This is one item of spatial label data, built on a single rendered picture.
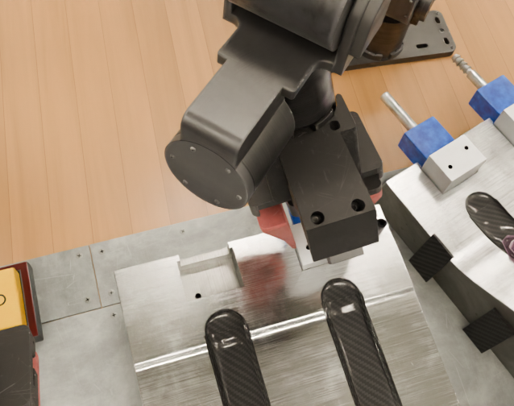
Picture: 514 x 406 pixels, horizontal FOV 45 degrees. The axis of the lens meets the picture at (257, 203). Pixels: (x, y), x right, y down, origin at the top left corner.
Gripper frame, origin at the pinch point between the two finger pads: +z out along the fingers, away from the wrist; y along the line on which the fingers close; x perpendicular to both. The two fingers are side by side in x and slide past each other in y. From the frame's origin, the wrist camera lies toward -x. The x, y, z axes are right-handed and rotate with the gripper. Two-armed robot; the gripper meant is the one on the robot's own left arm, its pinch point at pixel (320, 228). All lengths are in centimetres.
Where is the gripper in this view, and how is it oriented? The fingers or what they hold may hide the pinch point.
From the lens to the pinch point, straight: 53.8
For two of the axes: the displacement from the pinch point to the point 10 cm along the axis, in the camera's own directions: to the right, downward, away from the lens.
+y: 9.5, -3.0, -0.2
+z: 2.1, 6.2, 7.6
